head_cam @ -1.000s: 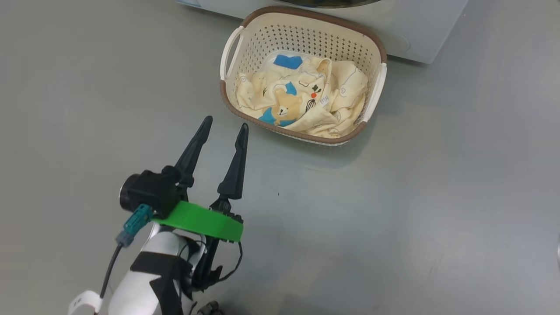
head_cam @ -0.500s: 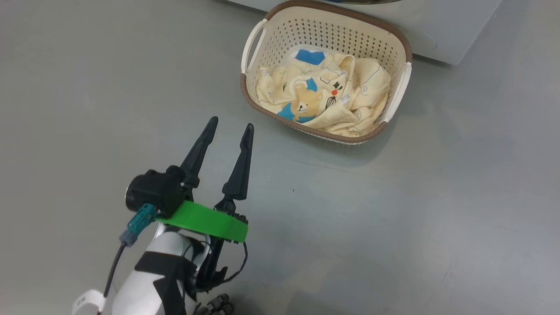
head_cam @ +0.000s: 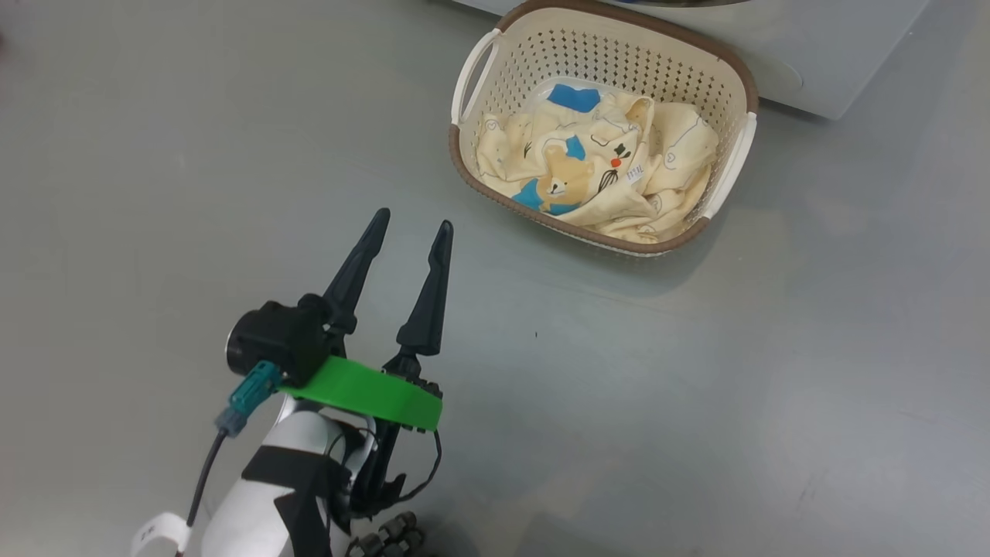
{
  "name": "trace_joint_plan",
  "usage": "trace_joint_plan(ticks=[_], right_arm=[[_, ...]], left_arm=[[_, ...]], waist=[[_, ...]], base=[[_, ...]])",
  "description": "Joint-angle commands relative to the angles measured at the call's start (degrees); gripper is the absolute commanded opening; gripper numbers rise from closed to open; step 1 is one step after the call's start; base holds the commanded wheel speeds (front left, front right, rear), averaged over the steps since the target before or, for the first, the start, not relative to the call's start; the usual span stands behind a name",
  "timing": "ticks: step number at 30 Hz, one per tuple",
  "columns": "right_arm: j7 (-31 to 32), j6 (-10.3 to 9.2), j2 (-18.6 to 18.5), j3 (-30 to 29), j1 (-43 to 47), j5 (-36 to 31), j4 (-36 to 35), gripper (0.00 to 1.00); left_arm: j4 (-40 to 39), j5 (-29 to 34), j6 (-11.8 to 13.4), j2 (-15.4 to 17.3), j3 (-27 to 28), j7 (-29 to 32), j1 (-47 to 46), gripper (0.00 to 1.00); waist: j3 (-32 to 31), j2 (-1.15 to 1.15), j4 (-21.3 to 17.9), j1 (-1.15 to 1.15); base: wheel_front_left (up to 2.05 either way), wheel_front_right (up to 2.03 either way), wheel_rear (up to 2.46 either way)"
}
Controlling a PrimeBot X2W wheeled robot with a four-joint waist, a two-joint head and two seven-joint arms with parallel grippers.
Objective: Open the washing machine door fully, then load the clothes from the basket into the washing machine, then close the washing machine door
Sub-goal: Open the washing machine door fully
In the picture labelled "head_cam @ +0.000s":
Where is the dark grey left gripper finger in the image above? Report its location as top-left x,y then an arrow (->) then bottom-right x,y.
383,220 -> 455,380
321,207 -> 391,337

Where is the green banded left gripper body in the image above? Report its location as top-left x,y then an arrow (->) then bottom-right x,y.
280,354 -> 444,518

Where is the blue cloth piece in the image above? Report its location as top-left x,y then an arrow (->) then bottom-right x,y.
547,83 -> 603,111

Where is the cream line print garment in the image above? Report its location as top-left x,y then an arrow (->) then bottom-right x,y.
474,101 -> 720,243

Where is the cream perforated laundry basket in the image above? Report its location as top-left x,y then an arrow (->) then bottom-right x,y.
449,0 -> 760,256

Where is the white washing machine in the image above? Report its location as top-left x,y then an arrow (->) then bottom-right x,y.
452,0 -> 933,121

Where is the thin black left gripper wire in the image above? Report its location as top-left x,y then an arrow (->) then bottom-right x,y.
329,422 -> 443,504

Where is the left camera cable teal plug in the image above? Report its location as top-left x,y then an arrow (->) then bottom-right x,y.
131,360 -> 281,557

